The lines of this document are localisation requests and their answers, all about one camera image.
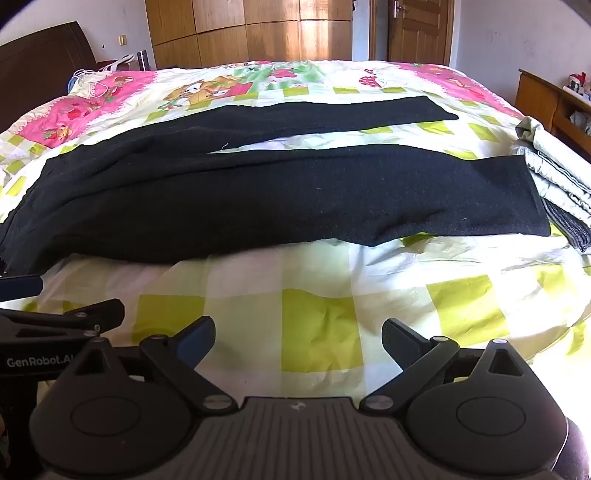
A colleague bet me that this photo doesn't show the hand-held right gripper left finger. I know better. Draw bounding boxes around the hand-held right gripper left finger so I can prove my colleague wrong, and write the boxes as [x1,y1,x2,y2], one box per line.
[73,316,239,414]

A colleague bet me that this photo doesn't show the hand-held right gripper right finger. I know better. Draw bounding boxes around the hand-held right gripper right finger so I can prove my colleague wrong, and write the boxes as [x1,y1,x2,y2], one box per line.
[359,318,526,413]

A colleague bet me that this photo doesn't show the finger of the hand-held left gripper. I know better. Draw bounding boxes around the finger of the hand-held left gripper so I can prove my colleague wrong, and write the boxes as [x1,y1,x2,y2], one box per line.
[0,275,44,302]
[0,298,126,340]

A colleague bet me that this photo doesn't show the black pants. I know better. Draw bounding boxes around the black pants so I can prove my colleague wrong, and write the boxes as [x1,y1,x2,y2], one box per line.
[0,95,552,278]

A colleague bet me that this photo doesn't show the printed checkered bedsheet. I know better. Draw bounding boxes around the printed checkered bedsheet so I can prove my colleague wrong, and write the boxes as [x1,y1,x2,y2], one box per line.
[0,60,591,402]

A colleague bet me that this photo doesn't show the dark grey striped cloth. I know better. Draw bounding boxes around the dark grey striped cloth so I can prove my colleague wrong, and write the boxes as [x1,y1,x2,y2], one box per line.
[541,198,591,253]

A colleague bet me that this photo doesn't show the dark wooden headboard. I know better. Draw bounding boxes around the dark wooden headboard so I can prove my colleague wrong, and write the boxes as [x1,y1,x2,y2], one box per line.
[0,21,98,134]

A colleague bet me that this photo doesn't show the folded grey quilt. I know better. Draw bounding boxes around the folded grey quilt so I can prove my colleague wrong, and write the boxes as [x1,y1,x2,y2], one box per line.
[512,116,591,228]

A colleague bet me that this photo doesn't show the wooden side cabinet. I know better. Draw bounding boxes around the wooden side cabinet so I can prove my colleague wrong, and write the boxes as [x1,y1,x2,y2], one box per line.
[514,69,591,163]

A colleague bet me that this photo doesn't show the wooden wardrobe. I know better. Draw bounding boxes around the wooden wardrobe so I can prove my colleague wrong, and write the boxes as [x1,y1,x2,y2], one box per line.
[144,0,354,71]

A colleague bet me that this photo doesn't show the small colourful toys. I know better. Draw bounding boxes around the small colourful toys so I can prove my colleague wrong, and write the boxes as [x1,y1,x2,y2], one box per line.
[562,71,591,102]

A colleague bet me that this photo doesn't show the wooden door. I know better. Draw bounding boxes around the wooden door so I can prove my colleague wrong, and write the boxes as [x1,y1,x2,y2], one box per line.
[387,0,456,66]

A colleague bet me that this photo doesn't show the white cord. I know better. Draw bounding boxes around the white cord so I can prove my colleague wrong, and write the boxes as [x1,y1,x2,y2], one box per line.
[69,68,122,99]

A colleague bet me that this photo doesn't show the white bag straps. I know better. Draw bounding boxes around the white bag straps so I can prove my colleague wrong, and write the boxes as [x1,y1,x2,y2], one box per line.
[98,53,136,73]

